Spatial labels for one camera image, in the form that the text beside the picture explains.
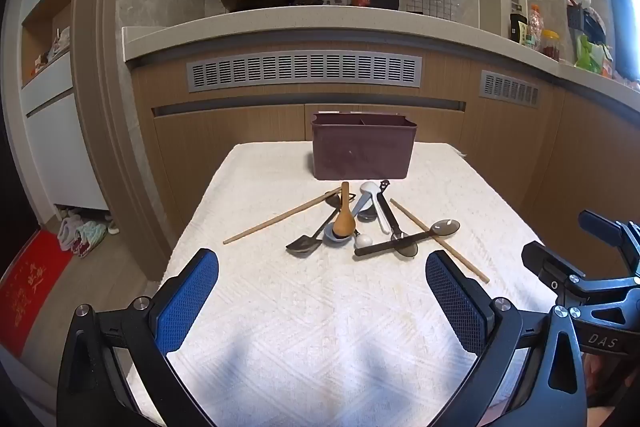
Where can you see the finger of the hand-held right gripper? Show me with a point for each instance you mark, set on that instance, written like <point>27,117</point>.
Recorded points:
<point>600,223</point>
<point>545,259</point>

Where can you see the small dark spoon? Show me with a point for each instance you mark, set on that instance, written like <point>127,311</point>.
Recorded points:
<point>367,215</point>

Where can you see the short grey vent grille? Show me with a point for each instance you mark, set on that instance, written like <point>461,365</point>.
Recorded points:
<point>510,88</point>

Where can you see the green food packet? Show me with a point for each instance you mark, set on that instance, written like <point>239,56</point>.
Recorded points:
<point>527,36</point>

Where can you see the wooden spoon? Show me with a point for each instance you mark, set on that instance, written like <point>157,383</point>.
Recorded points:
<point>344,222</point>

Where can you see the brown plastic utensil holder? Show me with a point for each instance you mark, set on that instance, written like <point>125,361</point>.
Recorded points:
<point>360,152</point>

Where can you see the dark storage rack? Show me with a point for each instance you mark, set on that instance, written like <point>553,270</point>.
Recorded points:
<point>585,19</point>

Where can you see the white textured tablecloth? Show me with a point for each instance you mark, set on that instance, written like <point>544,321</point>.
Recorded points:
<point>320,307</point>

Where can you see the green and pink slippers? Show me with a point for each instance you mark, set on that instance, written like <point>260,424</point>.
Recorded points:
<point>90,238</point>

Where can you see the white shelf cabinet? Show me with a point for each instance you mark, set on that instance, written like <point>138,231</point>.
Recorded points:
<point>65,147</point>

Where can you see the wooden chopstick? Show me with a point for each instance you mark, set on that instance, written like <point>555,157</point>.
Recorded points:
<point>470,266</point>
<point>280,219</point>

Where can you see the dark sauce bottle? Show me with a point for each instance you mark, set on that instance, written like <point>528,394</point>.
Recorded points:
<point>515,27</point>

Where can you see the white plastic spoon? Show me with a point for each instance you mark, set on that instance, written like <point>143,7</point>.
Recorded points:
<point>382,219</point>

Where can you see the white slippers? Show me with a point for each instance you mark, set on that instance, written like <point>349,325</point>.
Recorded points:
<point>69,232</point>

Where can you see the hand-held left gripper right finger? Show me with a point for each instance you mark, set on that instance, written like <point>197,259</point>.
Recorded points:
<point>457,307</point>

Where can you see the shovel shaped metal spoon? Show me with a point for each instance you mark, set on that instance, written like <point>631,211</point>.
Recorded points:
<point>302,246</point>

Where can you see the red doormat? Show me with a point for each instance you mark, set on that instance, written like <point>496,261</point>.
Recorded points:
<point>27,287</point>

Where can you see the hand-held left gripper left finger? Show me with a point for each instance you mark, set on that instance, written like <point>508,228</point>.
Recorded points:
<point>187,302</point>

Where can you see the clear bottle with orange cap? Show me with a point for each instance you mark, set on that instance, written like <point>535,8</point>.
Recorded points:
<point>536,27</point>

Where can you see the small white spoon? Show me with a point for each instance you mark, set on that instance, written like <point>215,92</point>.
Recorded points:
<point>365,240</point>

